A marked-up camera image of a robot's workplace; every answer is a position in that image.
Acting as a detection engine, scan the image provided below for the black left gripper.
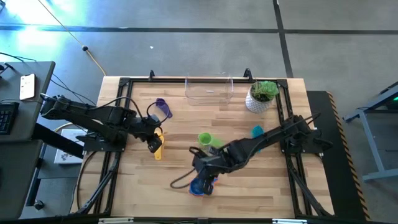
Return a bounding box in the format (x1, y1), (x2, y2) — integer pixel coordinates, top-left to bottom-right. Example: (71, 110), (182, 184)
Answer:
(135, 114), (164, 154)

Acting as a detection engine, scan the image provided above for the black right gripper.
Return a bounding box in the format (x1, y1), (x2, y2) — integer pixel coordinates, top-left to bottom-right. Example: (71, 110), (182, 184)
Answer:
(192, 149), (231, 197)

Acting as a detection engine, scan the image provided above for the yellow measuring cup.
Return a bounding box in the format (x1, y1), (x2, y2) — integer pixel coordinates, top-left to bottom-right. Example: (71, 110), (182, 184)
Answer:
(154, 129), (165, 161)

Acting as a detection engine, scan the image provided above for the orange measuring cup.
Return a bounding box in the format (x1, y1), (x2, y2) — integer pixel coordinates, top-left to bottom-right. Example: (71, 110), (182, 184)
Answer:
(188, 177), (219, 197)

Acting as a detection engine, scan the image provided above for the purple measuring cup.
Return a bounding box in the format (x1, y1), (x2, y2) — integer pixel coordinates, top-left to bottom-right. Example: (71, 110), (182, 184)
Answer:
(155, 98), (174, 119)

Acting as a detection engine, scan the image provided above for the green measuring cup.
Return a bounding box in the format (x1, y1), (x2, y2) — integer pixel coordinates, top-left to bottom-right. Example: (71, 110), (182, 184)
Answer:
(197, 132), (225, 149)

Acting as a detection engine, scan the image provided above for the turquoise measuring cup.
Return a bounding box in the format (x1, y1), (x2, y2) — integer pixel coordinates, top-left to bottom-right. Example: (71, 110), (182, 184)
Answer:
(251, 124), (265, 153)

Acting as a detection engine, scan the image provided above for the clear plastic basket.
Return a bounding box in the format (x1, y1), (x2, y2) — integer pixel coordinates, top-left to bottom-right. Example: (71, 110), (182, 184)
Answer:
(185, 73), (234, 101)

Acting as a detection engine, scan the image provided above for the white printed booklet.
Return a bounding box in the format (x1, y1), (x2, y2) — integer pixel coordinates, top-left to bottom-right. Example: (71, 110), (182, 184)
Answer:
(54, 129), (90, 165)

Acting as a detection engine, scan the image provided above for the black desk leg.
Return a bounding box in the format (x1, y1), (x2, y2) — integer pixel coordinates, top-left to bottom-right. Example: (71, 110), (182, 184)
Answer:
(30, 123), (86, 159)

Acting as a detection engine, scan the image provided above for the succulent in white geometric pot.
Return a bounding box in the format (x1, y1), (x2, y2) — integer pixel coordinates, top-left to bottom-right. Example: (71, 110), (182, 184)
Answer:
(245, 80), (280, 114)

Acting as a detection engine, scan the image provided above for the black hazard-striped floor mat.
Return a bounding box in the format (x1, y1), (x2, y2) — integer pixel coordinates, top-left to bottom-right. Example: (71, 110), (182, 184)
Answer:
(306, 90), (371, 222)

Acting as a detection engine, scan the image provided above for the grey desk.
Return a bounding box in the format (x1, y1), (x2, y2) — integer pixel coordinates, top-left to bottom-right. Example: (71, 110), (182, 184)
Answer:
(0, 61), (56, 144)

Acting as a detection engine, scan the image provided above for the white smartphone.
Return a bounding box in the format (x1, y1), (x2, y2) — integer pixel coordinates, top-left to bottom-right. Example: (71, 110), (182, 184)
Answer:
(19, 73), (37, 100)

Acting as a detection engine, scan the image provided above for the black keyboard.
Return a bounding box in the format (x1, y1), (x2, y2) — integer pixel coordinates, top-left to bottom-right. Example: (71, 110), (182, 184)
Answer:
(0, 101), (20, 135)

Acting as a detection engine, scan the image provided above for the black device with green light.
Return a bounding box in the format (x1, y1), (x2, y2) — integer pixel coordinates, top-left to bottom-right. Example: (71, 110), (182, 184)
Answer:
(385, 93), (398, 110)

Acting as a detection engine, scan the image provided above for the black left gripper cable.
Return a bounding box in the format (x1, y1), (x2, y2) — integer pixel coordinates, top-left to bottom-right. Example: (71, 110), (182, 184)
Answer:
(102, 96), (172, 125)

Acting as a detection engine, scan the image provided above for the black aluminium table frame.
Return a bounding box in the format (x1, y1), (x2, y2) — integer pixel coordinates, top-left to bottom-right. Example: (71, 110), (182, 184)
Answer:
(75, 76), (335, 218)

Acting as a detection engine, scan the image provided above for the silver table bracket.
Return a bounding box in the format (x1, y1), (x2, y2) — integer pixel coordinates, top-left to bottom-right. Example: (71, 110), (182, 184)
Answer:
(272, 218), (308, 224)
(98, 217), (134, 224)

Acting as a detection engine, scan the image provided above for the yellow floor cable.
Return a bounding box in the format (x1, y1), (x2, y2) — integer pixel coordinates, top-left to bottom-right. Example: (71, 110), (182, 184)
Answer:
(37, 0), (107, 77)

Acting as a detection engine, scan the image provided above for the grey desk leg frame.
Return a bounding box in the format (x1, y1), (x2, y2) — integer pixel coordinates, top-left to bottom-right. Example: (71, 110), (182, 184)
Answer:
(343, 81), (398, 182)

